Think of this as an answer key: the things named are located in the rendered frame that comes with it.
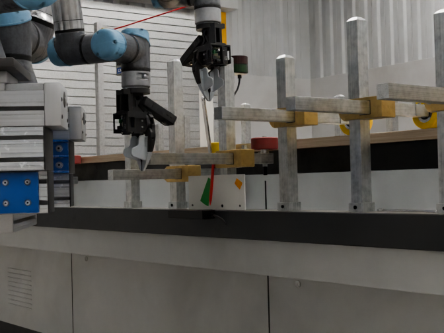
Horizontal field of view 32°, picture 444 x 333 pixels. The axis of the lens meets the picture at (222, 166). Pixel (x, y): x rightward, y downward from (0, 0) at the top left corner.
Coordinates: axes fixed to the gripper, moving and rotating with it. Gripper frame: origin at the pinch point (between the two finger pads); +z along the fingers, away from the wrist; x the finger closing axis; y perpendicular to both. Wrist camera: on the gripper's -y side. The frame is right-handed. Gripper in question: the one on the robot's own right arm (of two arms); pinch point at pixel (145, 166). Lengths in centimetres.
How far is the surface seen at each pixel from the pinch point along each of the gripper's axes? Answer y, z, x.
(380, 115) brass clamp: -29, -10, 54
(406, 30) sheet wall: -792, -202, -519
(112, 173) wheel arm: -4.7, 1.3, -23.8
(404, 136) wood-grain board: -50, -6, 44
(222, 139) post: -29.6, -7.7, -4.1
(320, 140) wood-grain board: -50, -6, 15
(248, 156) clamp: -31.6, -2.4, 4.9
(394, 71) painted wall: -791, -147, -541
